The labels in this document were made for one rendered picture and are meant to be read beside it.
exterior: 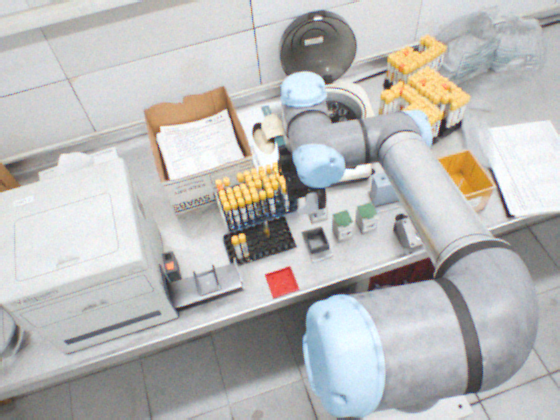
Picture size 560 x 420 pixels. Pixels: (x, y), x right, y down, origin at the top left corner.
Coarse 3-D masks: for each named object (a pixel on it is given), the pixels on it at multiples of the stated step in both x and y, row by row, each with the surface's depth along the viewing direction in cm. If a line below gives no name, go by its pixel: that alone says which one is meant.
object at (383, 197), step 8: (376, 176) 125; (384, 176) 125; (376, 184) 124; (384, 184) 124; (368, 192) 134; (376, 192) 126; (384, 192) 126; (392, 192) 127; (376, 200) 128; (384, 200) 129; (392, 200) 130; (376, 208) 131; (384, 208) 130; (392, 208) 131
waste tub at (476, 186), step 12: (444, 156) 127; (456, 156) 128; (468, 156) 129; (444, 168) 131; (456, 168) 133; (468, 168) 130; (480, 168) 125; (456, 180) 134; (468, 180) 132; (480, 180) 126; (468, 192) 131; (480, 192) 120; (480, 204) 126
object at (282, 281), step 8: (272, 272) 123; (280, 272) 123; (288, 272) 123; (272, 280) 122; (280, 280) 122; (288, 280) 122; (296, 280) 121; (272, 288) 121; (280, 288) 121; (288, 288) 121; (296, 288) 120; (272, 296) 119
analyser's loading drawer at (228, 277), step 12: (228, 264) 121; (192, 276) 120; (204, 276) 120; (216, 276) 116; (228, 276) 119; (240, 276) 117; (168, 288) 119; (180, 288) 118; (192, 288) 118; (204, 288) 118; (216, 288) 117; (228, 288) 117; (180, 300) 117; (192, 300) 116
